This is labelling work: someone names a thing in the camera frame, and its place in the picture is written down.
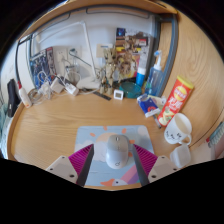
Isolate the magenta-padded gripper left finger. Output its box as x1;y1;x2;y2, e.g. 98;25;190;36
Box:
45;143;95;187

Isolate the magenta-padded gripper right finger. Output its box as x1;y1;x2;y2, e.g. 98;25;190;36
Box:
129;143;182;187

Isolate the pastel printed mouse pad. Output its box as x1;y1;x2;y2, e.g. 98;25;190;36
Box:
73;125;155;188

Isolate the white computer mouse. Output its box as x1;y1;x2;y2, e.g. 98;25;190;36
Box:
105;134;131;170

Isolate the white mug with face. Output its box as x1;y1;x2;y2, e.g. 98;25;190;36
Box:
163;112;193;146

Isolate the blue tissue packet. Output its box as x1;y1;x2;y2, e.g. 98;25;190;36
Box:
136;93;161;118

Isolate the red chip can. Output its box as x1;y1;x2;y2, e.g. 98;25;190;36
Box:
157;75;195;128

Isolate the black ruler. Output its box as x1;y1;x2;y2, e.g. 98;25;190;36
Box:
92;91;112;102

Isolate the white charger block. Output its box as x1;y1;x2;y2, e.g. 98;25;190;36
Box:
64;82;80;97

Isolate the small white clock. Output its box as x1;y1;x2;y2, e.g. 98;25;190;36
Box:
113;89;125;101

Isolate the teal round bowl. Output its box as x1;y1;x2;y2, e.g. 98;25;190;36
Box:
119;81;143;99

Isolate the white power adapter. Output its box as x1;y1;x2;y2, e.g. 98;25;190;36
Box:
50;77;65;94

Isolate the white bottle with red cap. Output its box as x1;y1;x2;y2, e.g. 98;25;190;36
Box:
17;80;33;109

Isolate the blue spray bottle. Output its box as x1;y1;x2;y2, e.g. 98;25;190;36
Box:
145;50;164;97

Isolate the black case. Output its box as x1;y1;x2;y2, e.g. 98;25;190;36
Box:
6;78;22;118

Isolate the white tube with blue cap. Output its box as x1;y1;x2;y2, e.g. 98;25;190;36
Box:
135;46;150;88

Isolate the wooden tree figurine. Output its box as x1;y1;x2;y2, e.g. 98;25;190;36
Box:
99;46;118;96

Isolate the blue comic book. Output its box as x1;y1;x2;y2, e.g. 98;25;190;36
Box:
29;46;57;90

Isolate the white desk lamp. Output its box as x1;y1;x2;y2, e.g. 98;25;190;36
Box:
37;21;102;91

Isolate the tangled white cable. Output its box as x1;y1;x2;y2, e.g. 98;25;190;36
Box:
27;83;54;106

